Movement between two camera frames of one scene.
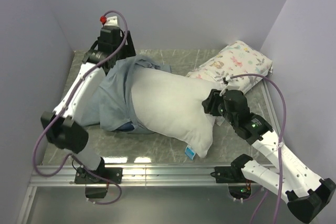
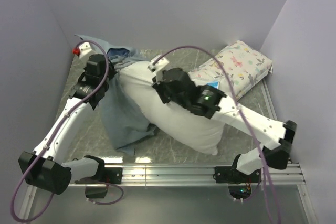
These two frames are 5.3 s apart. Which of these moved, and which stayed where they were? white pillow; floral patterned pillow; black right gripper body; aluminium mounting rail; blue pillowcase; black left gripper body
Moved: white pillow; black left gripper body; blue pillowcase; black right gripper body
Stayed: aluminium mounting rail; floral patterned pillow
